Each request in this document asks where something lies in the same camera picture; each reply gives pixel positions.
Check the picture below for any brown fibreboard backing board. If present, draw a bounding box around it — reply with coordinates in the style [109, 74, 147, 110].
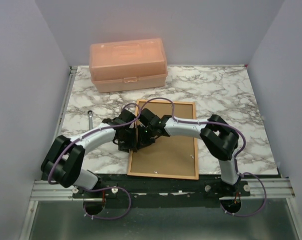
[130, 101, 195, 177]

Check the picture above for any orange wooden picture frame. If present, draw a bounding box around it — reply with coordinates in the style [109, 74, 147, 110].
[127, 99, 199, 181]

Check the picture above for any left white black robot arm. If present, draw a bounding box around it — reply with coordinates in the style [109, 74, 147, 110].
[41, 109, 138, 198]

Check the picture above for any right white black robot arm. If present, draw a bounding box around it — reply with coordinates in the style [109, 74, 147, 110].
[136, 108, 242, 196]

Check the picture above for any silver combination wrench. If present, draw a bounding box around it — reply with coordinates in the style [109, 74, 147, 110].
[87, 110, 94, 130]

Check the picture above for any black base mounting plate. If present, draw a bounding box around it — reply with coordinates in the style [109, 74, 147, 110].
[70, 174, 249, 209]

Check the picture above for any translucent orange plastic toolbox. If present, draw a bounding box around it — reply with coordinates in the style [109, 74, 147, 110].
[89, 38, 168, 93]

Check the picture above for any aluminium extrusion rail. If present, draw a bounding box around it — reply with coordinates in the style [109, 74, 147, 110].
[31, 178, 295, 201]

